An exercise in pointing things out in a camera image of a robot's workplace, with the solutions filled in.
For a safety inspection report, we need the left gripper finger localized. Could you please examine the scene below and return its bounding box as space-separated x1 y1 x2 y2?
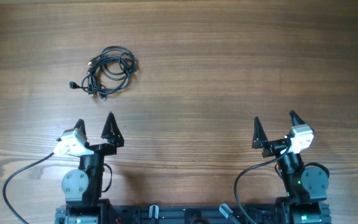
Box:
101 112 124 147
74 119 86 136

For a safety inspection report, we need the left camera black cable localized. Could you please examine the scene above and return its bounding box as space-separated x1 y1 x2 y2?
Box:
2 152 55 224

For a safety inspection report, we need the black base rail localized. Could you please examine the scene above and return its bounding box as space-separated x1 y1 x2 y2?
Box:
54 203 332 224

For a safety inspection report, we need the camera black cable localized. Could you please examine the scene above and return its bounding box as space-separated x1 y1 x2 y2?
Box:
2 152 55 224
233 145 291 224

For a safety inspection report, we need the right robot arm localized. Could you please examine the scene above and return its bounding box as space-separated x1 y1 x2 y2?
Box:
246 111 332 224

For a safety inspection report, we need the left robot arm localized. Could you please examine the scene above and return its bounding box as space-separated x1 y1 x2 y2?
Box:
53 113 124 224

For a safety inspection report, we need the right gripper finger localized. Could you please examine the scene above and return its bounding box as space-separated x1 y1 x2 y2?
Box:
252 116 269 149
289 110 306 126

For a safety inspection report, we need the black usb cable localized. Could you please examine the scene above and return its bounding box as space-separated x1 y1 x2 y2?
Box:
85 45 137 101

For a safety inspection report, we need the right camera black cable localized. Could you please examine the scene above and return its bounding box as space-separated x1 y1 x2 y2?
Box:
233 145 291 224

